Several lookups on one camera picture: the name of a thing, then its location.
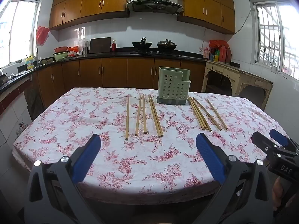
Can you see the red oil bottle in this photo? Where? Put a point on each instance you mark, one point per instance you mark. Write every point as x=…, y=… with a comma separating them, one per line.
x=222, y=54

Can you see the dark sauce bottle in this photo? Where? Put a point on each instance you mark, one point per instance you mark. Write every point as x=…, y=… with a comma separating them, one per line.
x=228, y=56

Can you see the brown lower kitchen cabinets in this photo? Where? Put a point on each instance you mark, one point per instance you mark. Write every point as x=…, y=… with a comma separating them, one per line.
x=114, y=74

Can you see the green perforated utensil holder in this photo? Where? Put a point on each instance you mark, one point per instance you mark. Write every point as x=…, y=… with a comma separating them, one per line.
x=172, y=86

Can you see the floral tablecloth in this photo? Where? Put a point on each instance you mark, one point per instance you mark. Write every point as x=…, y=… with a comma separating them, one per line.
x=98, y=126

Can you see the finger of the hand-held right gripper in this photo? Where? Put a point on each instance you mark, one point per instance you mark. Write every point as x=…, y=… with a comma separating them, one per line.
x=262, y=141
x=279, y=137

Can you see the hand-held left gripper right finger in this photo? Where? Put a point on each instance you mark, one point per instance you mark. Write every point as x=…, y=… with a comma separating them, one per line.
x=210, y=158

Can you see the dark cutting board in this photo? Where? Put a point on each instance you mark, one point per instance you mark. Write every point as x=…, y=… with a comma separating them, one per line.
x=100, y=45

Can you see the sliding window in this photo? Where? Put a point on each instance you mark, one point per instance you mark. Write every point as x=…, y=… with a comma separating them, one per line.
x=16, y=30

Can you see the pale green basin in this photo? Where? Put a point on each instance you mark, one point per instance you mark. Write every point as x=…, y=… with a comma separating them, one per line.
x=60, y=56

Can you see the yellow dish soap bottle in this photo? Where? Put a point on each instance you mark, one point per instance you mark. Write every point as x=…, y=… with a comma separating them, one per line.
x=30, y=63

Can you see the steel utensil cup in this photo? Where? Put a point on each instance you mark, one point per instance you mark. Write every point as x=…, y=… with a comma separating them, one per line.
x=85, y=50

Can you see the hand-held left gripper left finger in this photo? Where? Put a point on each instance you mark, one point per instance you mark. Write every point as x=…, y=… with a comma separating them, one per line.
x=86, y=158

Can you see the bamboo chopstick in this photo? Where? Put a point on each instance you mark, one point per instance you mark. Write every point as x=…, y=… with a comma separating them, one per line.
x=154, y=117
x=217, y=114
x=157, y=116
x=198, y=113
x=201, y=114
x=195, y=113
x=127, y=119
x=144, y=114
x=208, y=114
x=138, y=115

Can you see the barred window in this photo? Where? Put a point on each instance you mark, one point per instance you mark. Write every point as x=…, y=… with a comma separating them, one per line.
x=275, y=35

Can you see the gas stove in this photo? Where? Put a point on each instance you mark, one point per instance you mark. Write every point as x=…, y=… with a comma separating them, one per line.
x=154, y=52

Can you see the pink lidded jar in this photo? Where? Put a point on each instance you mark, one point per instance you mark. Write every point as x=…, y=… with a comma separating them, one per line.
x=206, y=53

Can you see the hanging red plastic bag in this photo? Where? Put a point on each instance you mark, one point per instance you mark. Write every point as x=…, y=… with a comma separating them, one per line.
x=42, y=35

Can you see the black kitchen countertop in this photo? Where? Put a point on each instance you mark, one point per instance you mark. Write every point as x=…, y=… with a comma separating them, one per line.
x=121, y=53

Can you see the black lidded wok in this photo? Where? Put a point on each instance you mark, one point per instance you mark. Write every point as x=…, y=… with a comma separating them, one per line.
x=166, y=45

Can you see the colourful seasoning box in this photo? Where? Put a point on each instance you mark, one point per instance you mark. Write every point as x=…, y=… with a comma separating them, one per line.
x=213, y=57

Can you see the red basin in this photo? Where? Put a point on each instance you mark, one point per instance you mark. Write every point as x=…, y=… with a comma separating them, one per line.
x=60, y=49

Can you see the cream wooden side table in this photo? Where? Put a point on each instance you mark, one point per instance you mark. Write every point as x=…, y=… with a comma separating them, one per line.
x=236, y=73

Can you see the small red bag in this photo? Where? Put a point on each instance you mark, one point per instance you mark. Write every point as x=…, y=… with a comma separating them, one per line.
x=72, y=50

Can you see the brown kitchen cabinets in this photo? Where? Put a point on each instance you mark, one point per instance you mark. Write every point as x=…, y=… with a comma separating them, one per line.
x=114, y=74
x=88, y=2
x=210, y=4

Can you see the white plastic bag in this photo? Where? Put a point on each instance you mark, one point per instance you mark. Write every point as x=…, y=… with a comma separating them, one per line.
x=83, y=43

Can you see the brown upper kitchen cabinets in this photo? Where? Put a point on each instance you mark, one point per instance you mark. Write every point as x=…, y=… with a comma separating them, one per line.
x=88, y=2
x=210, y=4

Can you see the person's right hand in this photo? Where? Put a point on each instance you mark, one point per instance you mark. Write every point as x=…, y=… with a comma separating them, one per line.
x=280, y=192

